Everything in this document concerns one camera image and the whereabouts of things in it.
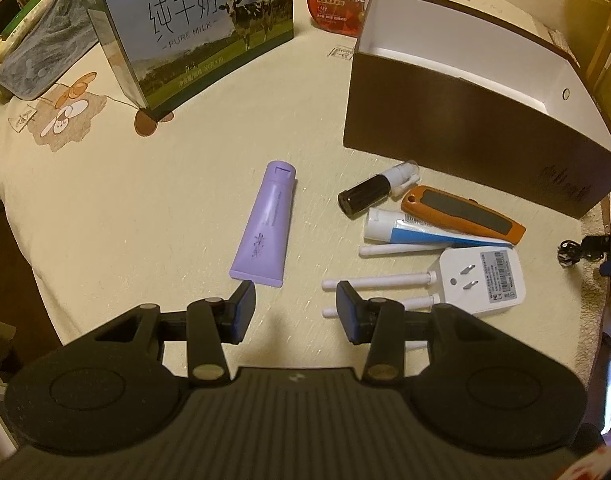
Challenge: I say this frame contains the cream printed bedspread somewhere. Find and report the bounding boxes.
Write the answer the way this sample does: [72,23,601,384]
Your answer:
[0,0,611,376]

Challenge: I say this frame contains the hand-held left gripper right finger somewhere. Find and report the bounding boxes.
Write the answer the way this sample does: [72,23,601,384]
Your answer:
[335,280,516,383]

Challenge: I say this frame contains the orange utility knife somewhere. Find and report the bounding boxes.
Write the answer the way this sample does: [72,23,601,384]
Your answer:
[400,185,527,246]

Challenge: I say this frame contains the blue milk carton box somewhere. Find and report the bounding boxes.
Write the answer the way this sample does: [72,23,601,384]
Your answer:
[80,0,294,122]

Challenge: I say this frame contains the black cable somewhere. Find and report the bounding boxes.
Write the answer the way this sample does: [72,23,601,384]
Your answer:
[557,236,589,266]

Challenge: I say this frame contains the brown cardboard box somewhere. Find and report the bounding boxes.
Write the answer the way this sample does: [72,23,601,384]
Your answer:
[343,0,611,220]

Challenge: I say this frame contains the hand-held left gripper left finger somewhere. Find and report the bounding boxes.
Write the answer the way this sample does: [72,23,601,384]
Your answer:
[60,280,258,383]

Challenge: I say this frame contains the white plug-in wifi extender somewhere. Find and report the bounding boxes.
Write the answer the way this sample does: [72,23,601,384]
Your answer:
[321,243,527,350]

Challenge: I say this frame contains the green white packet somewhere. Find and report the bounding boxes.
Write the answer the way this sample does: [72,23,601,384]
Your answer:
[0,0,61,53]

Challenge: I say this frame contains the purple cream tube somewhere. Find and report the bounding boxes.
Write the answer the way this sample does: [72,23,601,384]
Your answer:
[228,161,298,288]

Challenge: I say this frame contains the grey cloth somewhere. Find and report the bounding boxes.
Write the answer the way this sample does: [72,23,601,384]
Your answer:
[0,0,98,101]

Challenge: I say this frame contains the red food packet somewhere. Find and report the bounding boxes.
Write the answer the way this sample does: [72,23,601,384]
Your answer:
[309,0,426,38]

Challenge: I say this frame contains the white blue toothpaste tube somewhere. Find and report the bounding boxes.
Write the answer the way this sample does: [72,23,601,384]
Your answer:
[363,208,513,249]

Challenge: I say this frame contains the brown spray bottle white cap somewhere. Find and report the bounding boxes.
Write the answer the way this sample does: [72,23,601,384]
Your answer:
[338,159,420,219]

